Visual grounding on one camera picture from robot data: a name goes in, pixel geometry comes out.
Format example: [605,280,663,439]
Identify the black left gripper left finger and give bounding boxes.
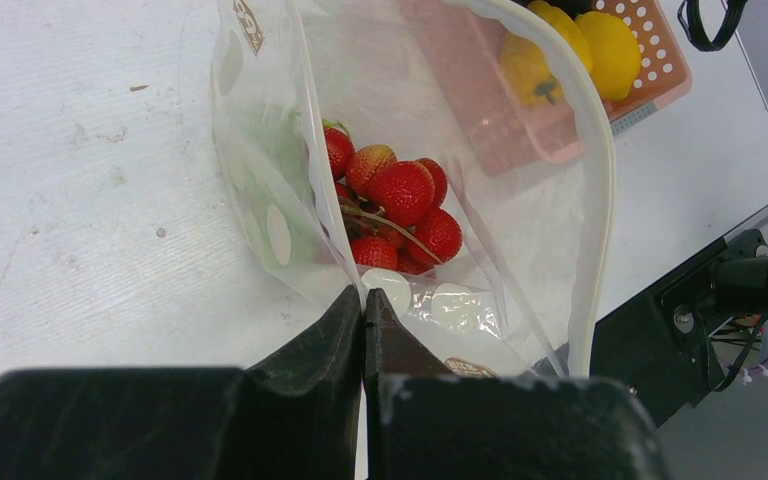
[0,286,363,479]

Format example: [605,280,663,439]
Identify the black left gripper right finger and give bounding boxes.
[364,289,670,479]

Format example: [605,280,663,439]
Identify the red toy strawberry bunch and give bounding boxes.
[322,120,464,275]

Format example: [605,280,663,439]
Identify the clear dotted zip top bag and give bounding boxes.
[210,1,615,377]

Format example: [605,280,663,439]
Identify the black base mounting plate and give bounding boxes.
[590,229,766,426]

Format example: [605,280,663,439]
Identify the yellow toy bell pepper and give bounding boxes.
[499,1,594,106]

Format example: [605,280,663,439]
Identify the yellow toy lemon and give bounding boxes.
[574,11,642,101]

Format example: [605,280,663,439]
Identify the pink perforated plastic basket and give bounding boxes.
[403,0,694,179]

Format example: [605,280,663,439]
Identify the black looped cable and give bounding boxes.
[677,0,751,53]

